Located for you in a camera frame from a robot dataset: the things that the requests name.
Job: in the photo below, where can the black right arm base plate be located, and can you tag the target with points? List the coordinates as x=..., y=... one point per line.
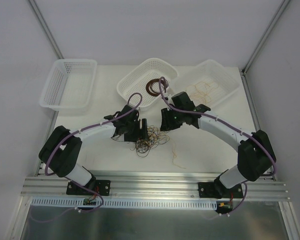
x=209, y=190

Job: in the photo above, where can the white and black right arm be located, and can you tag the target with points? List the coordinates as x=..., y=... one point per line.
x=255, y=154

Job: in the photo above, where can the aluminium frame post right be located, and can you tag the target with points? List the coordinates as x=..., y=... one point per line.
x=265, y=35

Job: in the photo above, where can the white basket left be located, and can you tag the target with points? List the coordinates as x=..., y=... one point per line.
x=69, y=85

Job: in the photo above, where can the white basket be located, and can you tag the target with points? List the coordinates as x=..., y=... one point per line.
x=207, y=83
x=137, y=80
x=69, y=85

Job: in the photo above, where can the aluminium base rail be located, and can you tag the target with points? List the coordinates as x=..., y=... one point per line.
x=155, y=185

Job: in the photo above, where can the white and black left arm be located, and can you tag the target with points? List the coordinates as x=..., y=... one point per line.
x=61, y=150

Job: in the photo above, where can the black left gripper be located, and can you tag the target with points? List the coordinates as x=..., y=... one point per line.
x=136, y=132

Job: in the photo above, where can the brown yellow wire ball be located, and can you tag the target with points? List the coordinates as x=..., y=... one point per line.
x=156, y=138

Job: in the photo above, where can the small green circuit board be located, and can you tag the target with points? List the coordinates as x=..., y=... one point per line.
x=90, y=202

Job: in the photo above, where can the white slotted cable duct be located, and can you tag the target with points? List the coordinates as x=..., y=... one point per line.
x=125, y=203

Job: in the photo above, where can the white basket middle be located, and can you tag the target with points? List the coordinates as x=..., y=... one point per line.
x=137, y=80

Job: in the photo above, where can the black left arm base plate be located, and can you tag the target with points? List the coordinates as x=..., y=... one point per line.
x=102, y=187

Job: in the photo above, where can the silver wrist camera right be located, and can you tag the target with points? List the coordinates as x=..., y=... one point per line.
x=168, y=97

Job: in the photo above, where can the small connector board right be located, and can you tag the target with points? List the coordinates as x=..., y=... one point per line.
x=226, y=205

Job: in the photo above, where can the white basket right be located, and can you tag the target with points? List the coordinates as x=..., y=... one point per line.
x=207, y=83

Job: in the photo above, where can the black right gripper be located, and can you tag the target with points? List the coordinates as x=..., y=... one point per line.
x=168, y=120

